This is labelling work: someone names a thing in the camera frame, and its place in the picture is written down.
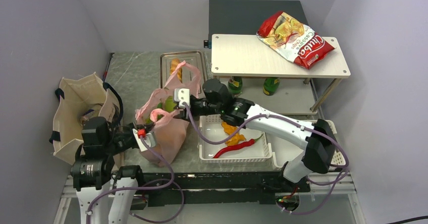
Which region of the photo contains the pink plastic grocery bag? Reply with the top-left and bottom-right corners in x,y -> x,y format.
135,61 -> 201,166

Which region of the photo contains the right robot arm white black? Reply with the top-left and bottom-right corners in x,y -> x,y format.
173,79 -> 338,191

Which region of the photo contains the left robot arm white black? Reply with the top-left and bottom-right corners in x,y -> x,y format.
71,117 -> 145,223

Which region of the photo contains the left white plastic basket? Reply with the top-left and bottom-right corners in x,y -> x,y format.
198,115 -> 272,163

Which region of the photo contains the white plastic basket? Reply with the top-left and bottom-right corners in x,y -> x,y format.
198,115 -> 272,163
266,120 -> 346,170

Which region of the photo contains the green cabbage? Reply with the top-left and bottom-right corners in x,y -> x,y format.
163,96 -> 177,113

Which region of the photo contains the metal baking tray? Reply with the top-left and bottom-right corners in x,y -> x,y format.
159,50 -> 207,98

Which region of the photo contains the orange habanero pepper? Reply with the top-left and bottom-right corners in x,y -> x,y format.
221,122 -> 246,146

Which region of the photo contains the left green glass bottle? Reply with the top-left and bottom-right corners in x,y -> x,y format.
228,76 -> 243,96

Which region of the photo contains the green glass bottle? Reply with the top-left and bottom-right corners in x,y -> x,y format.
228,76 -> 243,96
263,77 -> 280,96

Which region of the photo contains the bread loaf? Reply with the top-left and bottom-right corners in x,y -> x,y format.
170,58 -> 182,82

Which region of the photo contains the beige canvas tote bag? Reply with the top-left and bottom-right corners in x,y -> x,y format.
49,73 -> 124,165

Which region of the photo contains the red chili pepper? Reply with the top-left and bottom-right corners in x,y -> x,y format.
213,135 -> 263,159

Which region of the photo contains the right green glass bottle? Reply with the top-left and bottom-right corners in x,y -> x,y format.
263,77 -> 280,96

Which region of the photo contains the dark grey back panel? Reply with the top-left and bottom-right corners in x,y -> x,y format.
203,0 -> 308,49

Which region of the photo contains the right white plastic basket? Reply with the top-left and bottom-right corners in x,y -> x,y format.
266,120 -> 346,170

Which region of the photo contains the white two-tier shelf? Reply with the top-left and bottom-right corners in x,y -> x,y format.
211,34 -> 351,115

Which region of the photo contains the red cassava chips bag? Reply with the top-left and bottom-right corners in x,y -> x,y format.
256,11 -> 335,70

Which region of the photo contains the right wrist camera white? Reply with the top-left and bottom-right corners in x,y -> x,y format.
173,88 -> 191,108

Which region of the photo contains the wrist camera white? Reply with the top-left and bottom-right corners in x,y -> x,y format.
173,88 -> 191,108
133,129 -> 157,152

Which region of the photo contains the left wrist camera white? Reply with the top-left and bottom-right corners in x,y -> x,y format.
133,129 -> 157,152

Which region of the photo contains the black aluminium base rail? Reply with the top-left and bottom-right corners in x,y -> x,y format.
136,172 -> 331,207

